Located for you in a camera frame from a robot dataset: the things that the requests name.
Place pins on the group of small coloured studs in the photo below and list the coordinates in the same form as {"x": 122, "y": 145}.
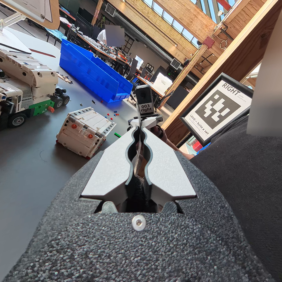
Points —
{"x": 112, "y": 115}

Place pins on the white green lego truck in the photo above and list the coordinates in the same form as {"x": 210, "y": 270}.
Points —
{"x": 26, "y": 72}

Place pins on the blue plastic bin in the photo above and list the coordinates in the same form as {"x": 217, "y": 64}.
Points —
{"x": 92, "y": 70}

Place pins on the white lego container body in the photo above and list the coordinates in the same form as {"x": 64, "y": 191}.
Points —
{"x": 86, "y": 132}

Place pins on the person's right hand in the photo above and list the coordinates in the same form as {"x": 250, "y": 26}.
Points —
{"x": 159, "y": 132}

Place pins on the wooden background desk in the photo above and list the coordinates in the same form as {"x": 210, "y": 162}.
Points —
{"x": 154, "y": 88}

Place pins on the grey ventilation duct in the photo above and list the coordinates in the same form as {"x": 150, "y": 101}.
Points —
{"x": 149, "y": 44}

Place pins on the person's dark clothing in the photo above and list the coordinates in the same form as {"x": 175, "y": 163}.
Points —
{"x": 242, "y": 176}

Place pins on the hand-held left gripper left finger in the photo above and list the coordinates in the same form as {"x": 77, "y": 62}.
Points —
{"x": 105, "y": 174}

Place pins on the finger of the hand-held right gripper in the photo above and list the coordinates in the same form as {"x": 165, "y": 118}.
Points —
{"x": 134, "y": 123}
{"x": 153, "y": 122}

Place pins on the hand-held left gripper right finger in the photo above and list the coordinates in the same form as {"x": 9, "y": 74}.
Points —
{"x": 171, "y": 174}

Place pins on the long cluttered work table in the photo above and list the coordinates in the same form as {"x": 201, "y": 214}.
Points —
{"x": 99, "y": 47}

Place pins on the black framed marker sign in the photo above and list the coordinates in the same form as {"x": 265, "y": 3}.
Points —
{"x": 218, "y": 108}

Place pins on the white instruction sheet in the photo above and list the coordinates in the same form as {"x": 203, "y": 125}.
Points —
{"x": 33, "y": 8}

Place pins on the instruction sign on stand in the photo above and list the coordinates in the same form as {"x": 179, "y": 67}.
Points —
{"x": 56, "y": 19}

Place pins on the wall vent grille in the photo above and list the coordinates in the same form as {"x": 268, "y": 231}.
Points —
{"x": 110, "y": 10}
{"x": 175, "y": 63}

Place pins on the black office chair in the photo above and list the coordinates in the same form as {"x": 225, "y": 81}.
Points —
{"x": 132, "y": 68}

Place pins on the person's right forearm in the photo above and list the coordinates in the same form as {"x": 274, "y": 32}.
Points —
{"x": 180, "y": 152}

